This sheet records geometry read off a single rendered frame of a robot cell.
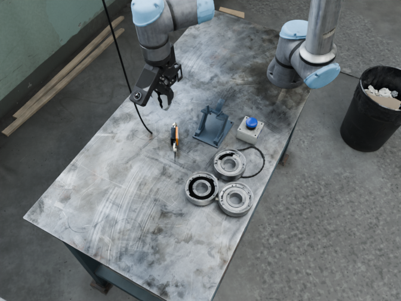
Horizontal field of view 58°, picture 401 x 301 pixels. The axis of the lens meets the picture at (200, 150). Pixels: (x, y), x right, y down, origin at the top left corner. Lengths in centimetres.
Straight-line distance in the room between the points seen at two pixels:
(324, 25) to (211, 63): 54
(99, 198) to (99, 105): 140
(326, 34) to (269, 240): 115
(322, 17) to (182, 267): 80
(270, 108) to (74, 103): 153
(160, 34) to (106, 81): 176
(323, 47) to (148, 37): 56
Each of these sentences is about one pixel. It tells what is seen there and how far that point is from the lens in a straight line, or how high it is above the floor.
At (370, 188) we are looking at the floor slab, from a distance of 229.
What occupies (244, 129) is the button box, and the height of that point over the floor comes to 85.
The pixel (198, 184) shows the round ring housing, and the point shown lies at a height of 82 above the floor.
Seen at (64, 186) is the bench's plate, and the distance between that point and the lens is 122.
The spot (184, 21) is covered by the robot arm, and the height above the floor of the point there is 128.
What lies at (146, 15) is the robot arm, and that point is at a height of 131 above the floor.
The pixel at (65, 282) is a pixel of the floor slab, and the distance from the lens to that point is 197.
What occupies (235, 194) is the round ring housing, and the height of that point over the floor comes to 82.
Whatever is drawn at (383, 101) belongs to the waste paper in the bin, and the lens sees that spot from 224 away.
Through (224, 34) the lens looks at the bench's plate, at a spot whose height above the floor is 80.
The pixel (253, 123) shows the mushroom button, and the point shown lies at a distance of 121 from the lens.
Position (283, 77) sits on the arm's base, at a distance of 142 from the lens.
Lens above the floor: 180
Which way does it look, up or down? 55 degrees down
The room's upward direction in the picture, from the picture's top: 1 degrees clockwise
